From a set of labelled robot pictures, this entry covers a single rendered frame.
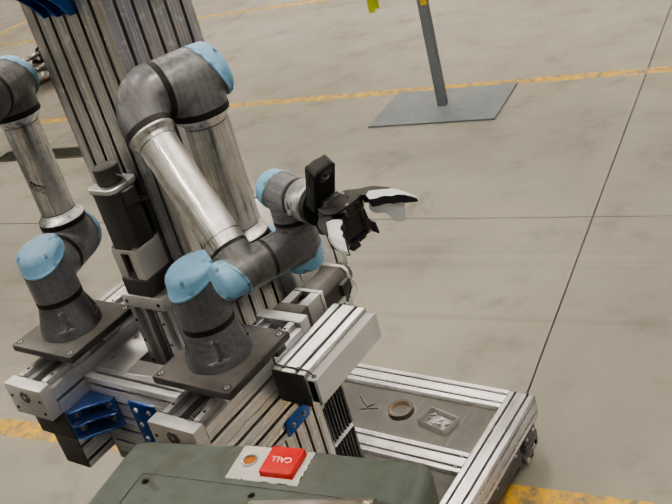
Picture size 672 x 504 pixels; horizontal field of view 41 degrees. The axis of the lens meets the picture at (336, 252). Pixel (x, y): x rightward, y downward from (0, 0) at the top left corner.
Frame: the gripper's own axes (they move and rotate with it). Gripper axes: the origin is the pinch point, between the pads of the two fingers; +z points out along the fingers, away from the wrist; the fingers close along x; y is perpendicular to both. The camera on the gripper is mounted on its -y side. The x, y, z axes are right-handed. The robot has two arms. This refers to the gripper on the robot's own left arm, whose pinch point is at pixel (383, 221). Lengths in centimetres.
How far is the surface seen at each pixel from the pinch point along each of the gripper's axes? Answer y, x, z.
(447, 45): 211, -372, -458
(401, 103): 195, -268, -393
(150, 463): 26, 47, -23
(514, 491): 166, -48, -71
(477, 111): 197, -278, -325
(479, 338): 174, -102, -143
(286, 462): 27.3, 31.3, -2.4
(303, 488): 28.4, 32.4, 3.4
